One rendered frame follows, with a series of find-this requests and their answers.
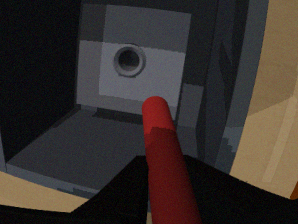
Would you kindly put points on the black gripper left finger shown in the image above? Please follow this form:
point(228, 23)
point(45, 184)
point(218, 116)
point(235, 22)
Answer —
point(123, 201)

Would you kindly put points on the dark grey open box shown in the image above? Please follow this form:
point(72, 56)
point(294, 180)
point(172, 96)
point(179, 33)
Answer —
point(49, 139)

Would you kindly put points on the red peg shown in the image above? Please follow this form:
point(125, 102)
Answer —
point(171, 193)

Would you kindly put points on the grey square plate with hole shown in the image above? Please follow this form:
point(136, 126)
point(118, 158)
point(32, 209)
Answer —
point(107, 76)

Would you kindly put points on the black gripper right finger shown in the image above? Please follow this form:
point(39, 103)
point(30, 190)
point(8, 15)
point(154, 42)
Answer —
point(222, 199)

